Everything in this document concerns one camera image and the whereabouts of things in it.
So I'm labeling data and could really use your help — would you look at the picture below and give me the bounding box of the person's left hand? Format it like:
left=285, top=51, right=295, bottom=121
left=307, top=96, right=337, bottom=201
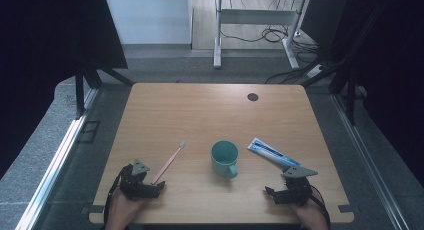
left=105, top=189, right=148, bottom=230

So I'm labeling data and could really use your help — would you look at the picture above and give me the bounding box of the aluminium rail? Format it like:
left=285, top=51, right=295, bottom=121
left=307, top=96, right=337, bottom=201
left=14, top=88, right=99, bottom=230
left=332, top=93, right=412, bottom=230

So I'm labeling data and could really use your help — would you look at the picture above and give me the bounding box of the blue and white toothpaste tube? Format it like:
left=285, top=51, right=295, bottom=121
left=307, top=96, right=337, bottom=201
left=246, top=137, right=303, bottom=170

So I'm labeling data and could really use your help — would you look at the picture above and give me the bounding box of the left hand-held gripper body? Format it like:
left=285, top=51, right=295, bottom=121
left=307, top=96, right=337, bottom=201
left=118, top=158, right=161, bottom=201

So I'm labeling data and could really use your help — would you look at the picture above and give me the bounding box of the hand-held gripper cable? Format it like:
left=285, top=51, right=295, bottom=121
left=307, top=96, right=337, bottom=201
left=103, top=165, right=129, bottom=225
left=309, top=185, right=332, bottom=230

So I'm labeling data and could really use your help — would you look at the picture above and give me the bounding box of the white power strip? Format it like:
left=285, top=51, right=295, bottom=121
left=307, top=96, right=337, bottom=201
left=306, top=63, right=326, bottom=79

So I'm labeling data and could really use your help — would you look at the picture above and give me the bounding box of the person's right hand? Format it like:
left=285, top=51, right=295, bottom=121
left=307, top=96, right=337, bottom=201
left=289, top=196, right=329, bottom=230

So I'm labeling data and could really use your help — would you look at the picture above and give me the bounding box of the black metal stand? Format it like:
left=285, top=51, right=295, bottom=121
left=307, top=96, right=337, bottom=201
left=301, top=54, right=358, bottom=126
left=74, top=64, right=136, bottom=120

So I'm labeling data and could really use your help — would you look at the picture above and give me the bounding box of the pink toothbrush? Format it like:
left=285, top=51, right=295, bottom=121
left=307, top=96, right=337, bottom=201
left=150, top=140, right=188, bottom=186

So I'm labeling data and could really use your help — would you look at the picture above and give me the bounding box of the black square floor frame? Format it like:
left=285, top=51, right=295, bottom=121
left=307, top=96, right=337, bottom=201
left=77, top=120, right=101, bottom=145

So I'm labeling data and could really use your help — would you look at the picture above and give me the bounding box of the left hand-held gripper cable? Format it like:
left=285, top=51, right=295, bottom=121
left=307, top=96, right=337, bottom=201
left=103, top=165, right=129, bottom=225

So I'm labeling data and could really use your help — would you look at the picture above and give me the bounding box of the black floor cable bundle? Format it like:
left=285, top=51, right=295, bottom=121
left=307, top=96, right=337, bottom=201
left=219, top=24, right=322, bottom=64

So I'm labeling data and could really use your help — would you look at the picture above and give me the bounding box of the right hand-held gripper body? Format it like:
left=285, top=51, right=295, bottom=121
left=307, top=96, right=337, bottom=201
left=274, top=165, right=319, bottom=206

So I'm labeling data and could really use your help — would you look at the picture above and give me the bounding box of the teal cup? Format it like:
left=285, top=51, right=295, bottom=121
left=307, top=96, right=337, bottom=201
left=210, top=140, right=240, bottom=180

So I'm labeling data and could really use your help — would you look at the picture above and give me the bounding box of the white desk frame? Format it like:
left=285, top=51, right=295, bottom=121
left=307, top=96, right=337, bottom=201
left=213, top=0, right=310, bottom=70

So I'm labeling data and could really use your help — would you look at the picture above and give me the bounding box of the right hand-held gripper cable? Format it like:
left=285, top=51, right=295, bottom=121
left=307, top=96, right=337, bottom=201
left=309, top=185, right=332, bottom=230

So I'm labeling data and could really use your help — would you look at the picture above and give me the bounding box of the black curtain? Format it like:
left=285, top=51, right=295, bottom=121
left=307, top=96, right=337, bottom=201
left=0, top=0, right=128, bottom=178
left=333, top=0, right=424, bottom=188

